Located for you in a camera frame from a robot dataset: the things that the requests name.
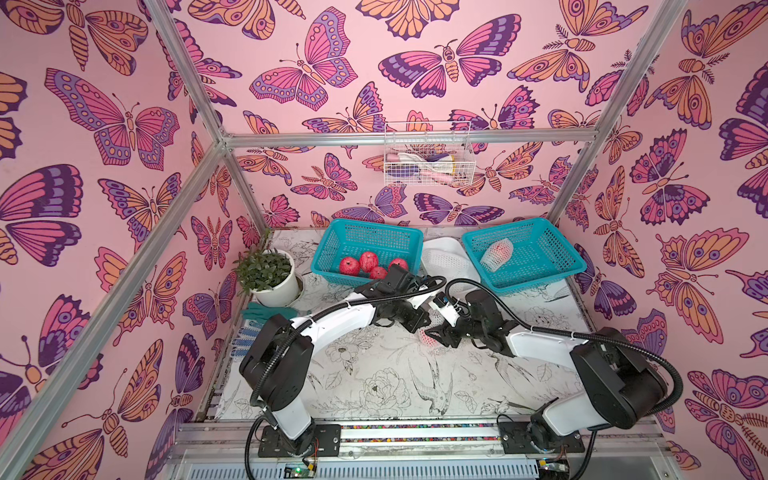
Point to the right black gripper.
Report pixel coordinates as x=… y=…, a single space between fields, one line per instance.
x=459 y=327

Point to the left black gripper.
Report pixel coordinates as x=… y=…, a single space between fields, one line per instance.
x=418 y=321

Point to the red apple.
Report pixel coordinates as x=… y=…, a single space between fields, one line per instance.
x=368 y=261
x=349 y=266

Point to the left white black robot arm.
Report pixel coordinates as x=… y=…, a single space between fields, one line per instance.
x=276 y=364

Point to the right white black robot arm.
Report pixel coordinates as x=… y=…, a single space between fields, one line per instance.
x=621 y=382

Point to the white plastic tray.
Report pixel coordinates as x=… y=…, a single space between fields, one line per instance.
x=445 y=256

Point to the right teal plastic basket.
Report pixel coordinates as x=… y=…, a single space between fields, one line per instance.
x=541 y=255

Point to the teal plastic basket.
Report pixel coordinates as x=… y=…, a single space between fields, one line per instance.
x=541 y=255
x=351 y=238

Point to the left teal plastic basket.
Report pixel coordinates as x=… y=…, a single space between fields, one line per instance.
x=351 y=238

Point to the potted green plant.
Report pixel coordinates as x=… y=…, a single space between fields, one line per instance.
x=267 y=276

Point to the blue dotted work glove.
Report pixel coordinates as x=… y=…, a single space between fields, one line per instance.
x=243 y=341

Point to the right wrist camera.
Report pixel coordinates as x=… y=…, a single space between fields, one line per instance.
x=449 y=310

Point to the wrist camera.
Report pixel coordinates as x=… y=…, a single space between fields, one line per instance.
x=429 y=286
x=449 y=310

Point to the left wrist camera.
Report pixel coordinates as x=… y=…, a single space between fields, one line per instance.
x=429 y=286

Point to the white wire wall basket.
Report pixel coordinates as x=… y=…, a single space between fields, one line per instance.
x=417 y=153

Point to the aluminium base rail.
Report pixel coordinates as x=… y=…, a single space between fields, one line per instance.
x=419 y=449

